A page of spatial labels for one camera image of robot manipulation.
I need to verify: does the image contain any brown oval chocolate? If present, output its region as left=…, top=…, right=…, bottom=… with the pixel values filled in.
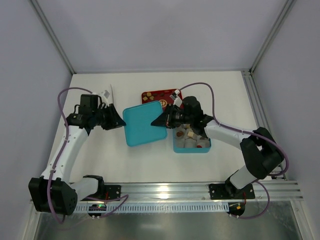
left=176, top=131, right=184, bottom=139

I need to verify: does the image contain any white square chocolate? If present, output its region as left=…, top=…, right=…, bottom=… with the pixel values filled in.
left=187, top=131, right=195, bottom=138

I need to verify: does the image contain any teal box lid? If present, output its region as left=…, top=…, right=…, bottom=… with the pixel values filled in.
left=122, top=101, right=168, bottom=147

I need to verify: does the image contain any red chocolate tray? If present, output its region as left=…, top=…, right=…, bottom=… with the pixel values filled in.
left=141, top=88, right=183, bottom=110

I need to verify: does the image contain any teal chocolate box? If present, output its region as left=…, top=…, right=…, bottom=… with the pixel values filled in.
left=172, top=124, right=212, bottom=154

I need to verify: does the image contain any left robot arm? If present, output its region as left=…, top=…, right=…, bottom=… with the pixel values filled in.
left=28, top=94, right=126, bottom=216

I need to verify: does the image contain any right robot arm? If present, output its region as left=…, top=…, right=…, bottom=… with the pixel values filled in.
left=151, top=96, right=285, bottom=199

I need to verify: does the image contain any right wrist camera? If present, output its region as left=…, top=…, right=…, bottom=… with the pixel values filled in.
left=170, top=89, right=183, bottom=107

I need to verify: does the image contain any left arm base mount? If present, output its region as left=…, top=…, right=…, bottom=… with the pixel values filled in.
left=83, top=175, right=122, bottom=201

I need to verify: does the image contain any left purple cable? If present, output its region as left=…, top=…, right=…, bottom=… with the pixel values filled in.
left=47, top=86, right=130, bottom=225

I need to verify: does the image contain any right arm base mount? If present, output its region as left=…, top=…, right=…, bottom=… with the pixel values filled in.
left=208, top=183, right=256, bottom=200

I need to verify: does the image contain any slotted cable duct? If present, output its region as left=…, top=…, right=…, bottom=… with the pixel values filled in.
left=74, top=201, right=229, bottom=214

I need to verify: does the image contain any aluminium front rail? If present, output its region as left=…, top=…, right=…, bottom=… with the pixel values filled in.
left=29, top=179, right=305, bottom=204

